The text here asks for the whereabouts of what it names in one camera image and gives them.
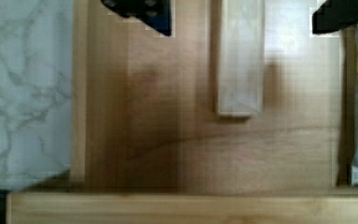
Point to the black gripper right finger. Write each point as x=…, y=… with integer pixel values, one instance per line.
x=334, y=15

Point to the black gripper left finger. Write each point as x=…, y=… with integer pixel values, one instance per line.
x=157, y=14

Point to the large wooden cutting board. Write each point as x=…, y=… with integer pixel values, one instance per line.
x=144, y=117

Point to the wooden drawer box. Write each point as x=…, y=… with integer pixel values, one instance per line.
x=337, y=207

